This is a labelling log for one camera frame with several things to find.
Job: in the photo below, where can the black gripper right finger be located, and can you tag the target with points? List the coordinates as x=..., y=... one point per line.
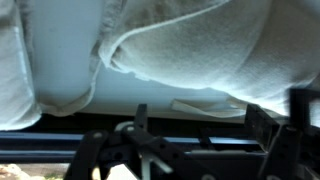
x=260, y=126

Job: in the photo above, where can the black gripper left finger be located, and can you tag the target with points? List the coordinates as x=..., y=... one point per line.
x=141, y=116

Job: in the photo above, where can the dark window frame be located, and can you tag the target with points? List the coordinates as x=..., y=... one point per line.
x=40, y=146

